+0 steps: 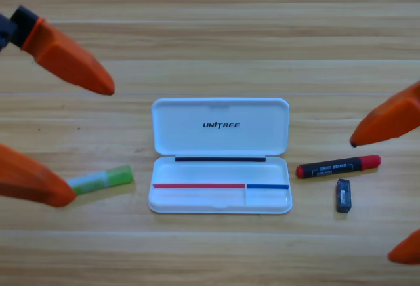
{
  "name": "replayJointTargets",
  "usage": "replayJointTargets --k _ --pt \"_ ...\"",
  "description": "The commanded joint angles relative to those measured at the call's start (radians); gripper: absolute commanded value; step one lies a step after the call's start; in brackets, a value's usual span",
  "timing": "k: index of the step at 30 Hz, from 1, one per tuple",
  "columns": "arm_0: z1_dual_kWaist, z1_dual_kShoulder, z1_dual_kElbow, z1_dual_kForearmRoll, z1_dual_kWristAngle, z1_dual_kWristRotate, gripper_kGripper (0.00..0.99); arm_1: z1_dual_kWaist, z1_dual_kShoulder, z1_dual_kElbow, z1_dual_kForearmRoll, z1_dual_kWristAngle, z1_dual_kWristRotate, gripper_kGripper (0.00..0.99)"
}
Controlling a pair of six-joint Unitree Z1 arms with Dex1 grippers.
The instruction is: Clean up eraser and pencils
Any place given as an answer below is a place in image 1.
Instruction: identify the white Unitree pencil case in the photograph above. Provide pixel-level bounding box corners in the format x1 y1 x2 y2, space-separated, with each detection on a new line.
148 97 293 215

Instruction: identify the red and black marker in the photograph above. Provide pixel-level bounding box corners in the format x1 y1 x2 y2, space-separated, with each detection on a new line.
295 154 382 180

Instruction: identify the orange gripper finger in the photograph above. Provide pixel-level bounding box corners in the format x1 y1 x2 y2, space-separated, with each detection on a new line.
349 81 420 148
0 143 78 208
387 229 420 266

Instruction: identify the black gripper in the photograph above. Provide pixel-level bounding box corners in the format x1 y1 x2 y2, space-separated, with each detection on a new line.
0 5 116 96

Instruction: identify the black eraser with label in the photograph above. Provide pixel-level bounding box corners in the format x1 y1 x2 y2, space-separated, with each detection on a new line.
335 178 353 214

